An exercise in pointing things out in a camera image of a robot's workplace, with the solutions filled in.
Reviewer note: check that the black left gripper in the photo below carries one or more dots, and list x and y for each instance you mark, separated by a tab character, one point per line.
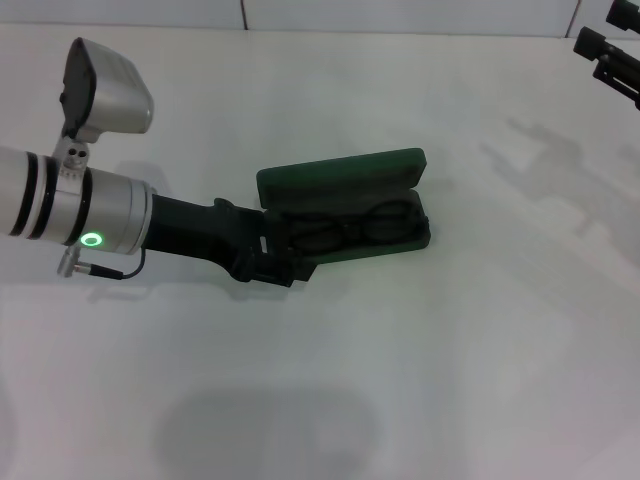
200	230

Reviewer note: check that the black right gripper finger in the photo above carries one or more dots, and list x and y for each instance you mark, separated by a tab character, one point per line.
627	11
620	65

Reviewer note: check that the black glasses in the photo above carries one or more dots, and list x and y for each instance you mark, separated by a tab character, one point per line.
350	230

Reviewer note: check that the green glasses case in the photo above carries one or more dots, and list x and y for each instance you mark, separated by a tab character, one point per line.
340	172

